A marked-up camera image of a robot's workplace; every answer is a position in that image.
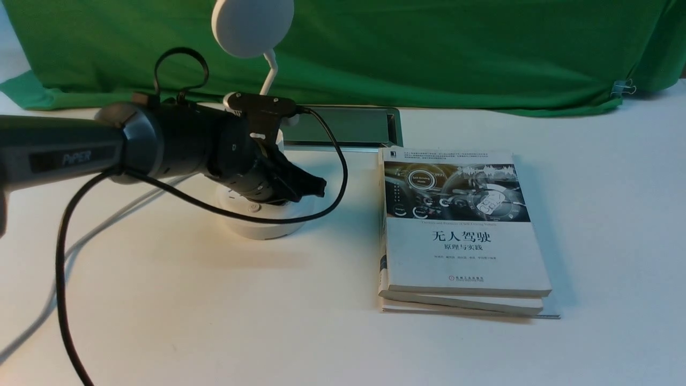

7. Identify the metal binder clip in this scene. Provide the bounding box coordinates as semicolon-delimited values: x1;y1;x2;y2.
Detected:
610;79;637;98

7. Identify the white desk lamp with sockets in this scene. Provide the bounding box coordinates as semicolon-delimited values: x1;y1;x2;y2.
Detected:
212;1;314;220

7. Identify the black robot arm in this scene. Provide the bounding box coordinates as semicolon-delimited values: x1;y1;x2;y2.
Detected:
1;102;326;234

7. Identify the black camera cable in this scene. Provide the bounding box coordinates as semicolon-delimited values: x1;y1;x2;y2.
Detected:
55;47;349;386

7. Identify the white self-driving textbook top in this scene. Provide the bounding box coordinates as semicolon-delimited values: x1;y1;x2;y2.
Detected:
378;146;552;298

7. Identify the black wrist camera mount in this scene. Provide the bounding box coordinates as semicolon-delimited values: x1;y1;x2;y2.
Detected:
223;92;302;143

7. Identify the metal desk cable tray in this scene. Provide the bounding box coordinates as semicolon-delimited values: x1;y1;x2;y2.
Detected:
281;106;404;152

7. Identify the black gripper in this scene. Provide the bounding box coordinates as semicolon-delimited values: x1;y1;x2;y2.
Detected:
206;115;326;204

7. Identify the green backdrop cloth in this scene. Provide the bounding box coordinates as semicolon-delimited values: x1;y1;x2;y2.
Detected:
2;1;685;117

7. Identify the white lamp power cable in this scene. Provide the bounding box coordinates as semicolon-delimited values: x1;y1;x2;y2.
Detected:
0;173;196;365

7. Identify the white book underneath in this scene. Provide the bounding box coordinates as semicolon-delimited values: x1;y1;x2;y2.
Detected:
378;237;562;320

